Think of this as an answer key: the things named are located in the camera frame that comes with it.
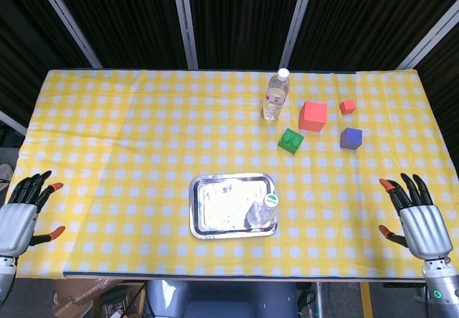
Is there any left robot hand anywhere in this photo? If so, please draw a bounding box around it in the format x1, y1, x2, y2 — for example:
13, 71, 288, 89
0, 170, 67, 258

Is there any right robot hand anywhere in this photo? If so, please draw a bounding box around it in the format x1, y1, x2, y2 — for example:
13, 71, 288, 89
379, 173, 453, 261

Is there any bottle with green cap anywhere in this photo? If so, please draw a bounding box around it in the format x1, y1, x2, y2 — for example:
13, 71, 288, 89
243, 192, 280, 228

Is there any bottle with white cap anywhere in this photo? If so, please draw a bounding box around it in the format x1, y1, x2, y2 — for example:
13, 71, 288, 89
262, 68, 290, 121

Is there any rectangular metal tray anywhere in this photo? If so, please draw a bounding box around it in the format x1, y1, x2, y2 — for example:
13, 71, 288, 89
189, 172, 280, 240

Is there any brown cardboard box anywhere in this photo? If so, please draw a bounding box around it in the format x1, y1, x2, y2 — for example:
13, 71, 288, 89
53, 278, 144, 318

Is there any purple cube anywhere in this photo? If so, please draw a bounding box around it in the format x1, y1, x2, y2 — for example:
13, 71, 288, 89
339, 127, 363, 151

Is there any yellow checked tablecloth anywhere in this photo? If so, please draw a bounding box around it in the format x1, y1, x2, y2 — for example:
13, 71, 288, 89
14, 68, 459, 279

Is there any large orange cube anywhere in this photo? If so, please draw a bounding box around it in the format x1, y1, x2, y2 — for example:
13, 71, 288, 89
298, 100, 328, 133

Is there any green building brick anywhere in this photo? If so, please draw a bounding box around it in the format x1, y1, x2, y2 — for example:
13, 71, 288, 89
277, 128, 305, 156

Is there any blue-grey robot torso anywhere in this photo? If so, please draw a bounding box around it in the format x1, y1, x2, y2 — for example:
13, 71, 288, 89
143, 280, 298, 318

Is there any grey aluminium frame post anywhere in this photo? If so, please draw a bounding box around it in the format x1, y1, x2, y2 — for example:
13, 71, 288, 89
171, 0, 199, 70
396, 0, 459, 70
0, 109, 28, 136
279, 0, 318, 70
30, 0, 104, 70

